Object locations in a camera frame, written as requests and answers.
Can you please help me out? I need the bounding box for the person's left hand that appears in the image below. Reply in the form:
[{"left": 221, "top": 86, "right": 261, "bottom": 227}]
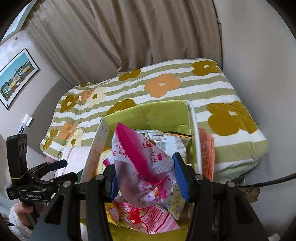
[{"left": 13, "top": 202, "right": 34, "bottom": 227}]

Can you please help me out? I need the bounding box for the white tissue roll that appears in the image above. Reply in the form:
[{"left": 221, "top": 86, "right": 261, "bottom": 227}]
[{"left": 22, "top": 114, "right": 33, "bottom": 127}]

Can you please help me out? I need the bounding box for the floral striped quilt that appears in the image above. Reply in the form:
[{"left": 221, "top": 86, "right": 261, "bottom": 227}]
[{"left": 40, "top": 59, "right": 268, "bottom": 182}]

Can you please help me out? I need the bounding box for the pink marshmallow bag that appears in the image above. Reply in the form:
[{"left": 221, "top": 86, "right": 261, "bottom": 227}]
[{"left": 113, "top": 201, "right": 180, "bottom": 235}]

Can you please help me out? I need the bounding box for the black lamp stand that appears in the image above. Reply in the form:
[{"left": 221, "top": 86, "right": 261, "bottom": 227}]
[{"left": 239, "top": 173, "right": 296, "bottom": 188}]

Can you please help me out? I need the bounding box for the cream orange snack bag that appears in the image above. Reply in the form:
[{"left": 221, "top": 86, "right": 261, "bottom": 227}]
[{"left": 95, "top": 148, "right": 114, "bottom": 175}]

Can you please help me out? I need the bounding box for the pink strawberry rice snack bag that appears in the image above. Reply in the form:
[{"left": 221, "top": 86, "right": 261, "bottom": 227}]
[{"left": 111, "top": 123, "right": 177, "bottom": 208}]

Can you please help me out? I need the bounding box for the green cardboard box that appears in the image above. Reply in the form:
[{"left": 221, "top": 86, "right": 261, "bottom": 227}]
[{"left": 79, "top": 99, "right": 203, "bottom": 241}]

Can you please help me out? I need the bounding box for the white fluffy sleeve forearm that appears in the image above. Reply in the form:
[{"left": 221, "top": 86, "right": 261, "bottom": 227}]
[{"left": 9, "top": 205, "right": 32, "bottom": 241}]

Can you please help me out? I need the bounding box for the white barcode snack bag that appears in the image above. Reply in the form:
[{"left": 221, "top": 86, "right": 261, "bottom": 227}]
[{"left": 135, "top": 130, "right": 191, "bottom": 164}]

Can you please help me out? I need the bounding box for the blue white snack bag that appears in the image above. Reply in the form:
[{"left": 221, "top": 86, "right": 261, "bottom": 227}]
[{"left": 167, "top": 183, "right": 185, "bottom": 220}]

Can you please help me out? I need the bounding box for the framed houses picture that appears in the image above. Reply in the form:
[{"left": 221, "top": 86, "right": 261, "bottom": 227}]
[{"left": 1, "top": 48, "right": 40, "bottom": 110}]

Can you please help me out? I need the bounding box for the grey headboard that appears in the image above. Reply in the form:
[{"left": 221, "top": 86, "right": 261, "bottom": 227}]
[{"left": 24, "top": 80, "right": 70, "bottom": 158}]

